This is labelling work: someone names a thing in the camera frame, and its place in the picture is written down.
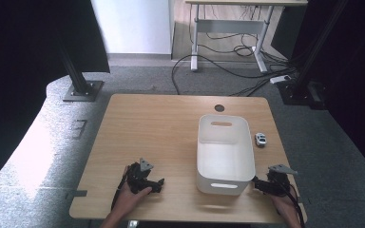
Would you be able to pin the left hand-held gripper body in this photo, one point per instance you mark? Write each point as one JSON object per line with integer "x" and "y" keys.
{"x": 138, "y": 177}

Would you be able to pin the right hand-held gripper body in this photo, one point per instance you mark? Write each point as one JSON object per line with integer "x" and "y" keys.
{"x": 278, "y": 182}

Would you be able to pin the white plastic storage bin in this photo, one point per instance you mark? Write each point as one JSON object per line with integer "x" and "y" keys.
{"x": 225, "y": 158}

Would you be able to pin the small white toy car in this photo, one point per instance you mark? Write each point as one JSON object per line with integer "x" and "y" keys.
{"x": 260, "y": 139}

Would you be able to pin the person's left hand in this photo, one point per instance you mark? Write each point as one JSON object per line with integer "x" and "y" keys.
{"x": 128, "y": 199}

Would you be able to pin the person's right hand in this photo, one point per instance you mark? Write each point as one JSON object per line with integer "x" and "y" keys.
{"x": 284, "y": 209}

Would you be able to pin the grey floor tape strip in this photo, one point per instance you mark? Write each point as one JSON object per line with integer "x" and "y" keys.
{"x": 77, "y": 193}

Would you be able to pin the white power strip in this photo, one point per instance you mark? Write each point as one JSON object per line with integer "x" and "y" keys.
{"x": 279, "y": 79}

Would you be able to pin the black metal stand with baseplate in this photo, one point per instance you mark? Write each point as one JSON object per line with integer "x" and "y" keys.
{"x": 307, "y": 72}
{"x": 79, "y": 82}

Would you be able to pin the dark curtain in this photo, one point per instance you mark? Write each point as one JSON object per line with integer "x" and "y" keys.
{"x": 28, "y": 63}
{"x": 358, "y": 79}

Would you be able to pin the white panel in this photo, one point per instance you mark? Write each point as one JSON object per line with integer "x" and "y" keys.
{"x": 133, "y": 25}

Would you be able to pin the white-framed wooden desk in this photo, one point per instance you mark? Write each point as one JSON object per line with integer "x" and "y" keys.
{"x": 231, "y": 27}

